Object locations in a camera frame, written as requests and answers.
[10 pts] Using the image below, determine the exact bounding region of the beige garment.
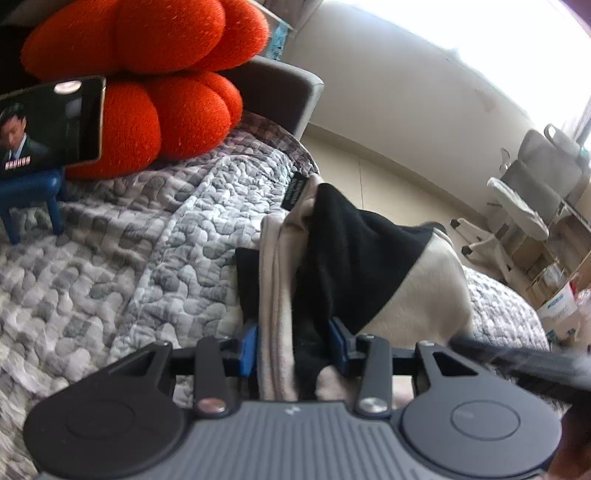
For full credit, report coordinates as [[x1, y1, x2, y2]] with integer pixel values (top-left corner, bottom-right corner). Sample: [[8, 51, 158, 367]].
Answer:
[[257, 172, 477, 402]]

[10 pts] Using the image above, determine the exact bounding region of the black t-shirt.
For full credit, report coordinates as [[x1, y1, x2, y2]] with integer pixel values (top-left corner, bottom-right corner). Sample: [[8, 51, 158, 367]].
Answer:
[[234, 182, 448, 401]]

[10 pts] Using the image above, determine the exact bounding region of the white blue paper bag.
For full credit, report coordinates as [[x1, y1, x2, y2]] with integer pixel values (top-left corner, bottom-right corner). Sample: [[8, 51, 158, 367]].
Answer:
[[537, 283, 582, 343]]

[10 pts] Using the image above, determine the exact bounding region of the wooden corner desk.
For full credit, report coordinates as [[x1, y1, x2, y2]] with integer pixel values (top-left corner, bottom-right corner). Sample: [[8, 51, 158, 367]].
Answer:
[[506, 202, 590, 309]]

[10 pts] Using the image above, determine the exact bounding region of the grey pebble-pattern quilt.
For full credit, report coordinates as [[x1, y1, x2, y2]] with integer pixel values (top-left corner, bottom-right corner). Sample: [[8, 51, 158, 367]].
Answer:
[[0, 110, 551, 480]]

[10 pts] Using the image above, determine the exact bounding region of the grey mesh office chair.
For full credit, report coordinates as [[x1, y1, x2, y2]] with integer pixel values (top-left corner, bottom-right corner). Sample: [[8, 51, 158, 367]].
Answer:
[[451, 124, 590, 280]]

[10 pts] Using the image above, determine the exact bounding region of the small blue stool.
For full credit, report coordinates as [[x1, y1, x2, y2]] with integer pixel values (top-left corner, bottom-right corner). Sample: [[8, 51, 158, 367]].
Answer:
[[1, 169, 66, 245]]

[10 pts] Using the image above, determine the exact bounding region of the smartphone showing video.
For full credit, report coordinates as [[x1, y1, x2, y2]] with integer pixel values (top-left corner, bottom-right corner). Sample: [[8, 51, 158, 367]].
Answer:
[[1, 76, 106, 179]]

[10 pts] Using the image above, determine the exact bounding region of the orange knot cushion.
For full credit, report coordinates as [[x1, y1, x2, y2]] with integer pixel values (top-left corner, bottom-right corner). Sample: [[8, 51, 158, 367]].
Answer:
[[20, 0, 270, 180]]

